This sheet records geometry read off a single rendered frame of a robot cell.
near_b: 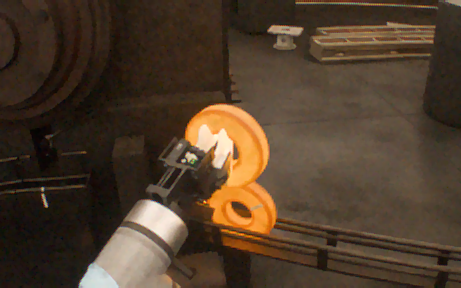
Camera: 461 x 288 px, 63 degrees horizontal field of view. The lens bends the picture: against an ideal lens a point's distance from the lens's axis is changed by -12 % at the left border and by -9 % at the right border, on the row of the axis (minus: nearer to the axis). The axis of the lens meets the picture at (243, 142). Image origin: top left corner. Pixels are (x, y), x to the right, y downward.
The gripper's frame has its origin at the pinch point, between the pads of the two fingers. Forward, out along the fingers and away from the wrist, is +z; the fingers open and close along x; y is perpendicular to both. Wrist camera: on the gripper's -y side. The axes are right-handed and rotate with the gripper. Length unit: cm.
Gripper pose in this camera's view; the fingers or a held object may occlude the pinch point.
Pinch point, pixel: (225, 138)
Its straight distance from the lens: 74.3
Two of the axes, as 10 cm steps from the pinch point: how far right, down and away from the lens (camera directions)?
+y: -1.2, -7.1, -6.9
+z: 4.2, -6.7, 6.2
